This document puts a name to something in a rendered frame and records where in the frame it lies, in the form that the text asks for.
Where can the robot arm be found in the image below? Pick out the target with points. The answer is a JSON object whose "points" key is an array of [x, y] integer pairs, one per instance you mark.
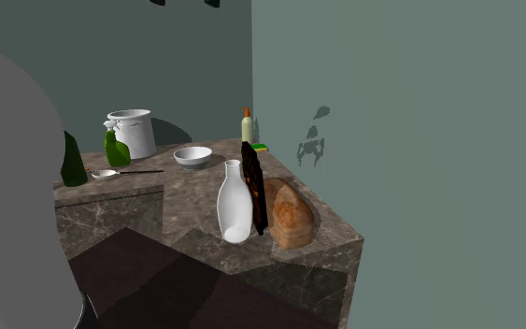
{"points": [[12, 205]]}

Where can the brown bread loaf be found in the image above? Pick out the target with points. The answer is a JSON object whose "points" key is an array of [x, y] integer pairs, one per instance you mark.
{"points": [[290, 214]]}

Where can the white bowl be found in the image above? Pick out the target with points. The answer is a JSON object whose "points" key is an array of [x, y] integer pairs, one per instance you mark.
{"points": [[193, 157]]}

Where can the white vase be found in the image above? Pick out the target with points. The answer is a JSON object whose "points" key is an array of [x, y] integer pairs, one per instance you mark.
{"points": [[234, 205]]}

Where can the white ceramic crock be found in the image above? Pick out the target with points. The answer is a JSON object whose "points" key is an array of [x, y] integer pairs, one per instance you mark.
{"points": [[134, 134]]}

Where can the pale soap dispenser orange pump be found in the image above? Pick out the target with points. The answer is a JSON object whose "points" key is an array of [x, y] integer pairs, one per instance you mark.
{"points": [[247, 128]]}

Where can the dark green glass bottle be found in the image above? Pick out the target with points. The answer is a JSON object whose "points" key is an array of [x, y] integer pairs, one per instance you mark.
{"points": [[73, 168]]}

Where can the green spray bottle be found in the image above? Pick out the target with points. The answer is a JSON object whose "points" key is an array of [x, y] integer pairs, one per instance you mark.
{"points": [[116, 150]]}

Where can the dark brown patterned board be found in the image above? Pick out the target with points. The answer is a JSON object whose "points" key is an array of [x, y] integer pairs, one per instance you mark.
{"points": [[253, 182]]}

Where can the green and yellow sponge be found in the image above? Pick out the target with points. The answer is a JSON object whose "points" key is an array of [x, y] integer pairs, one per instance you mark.
{"points": [[260, 147]]}

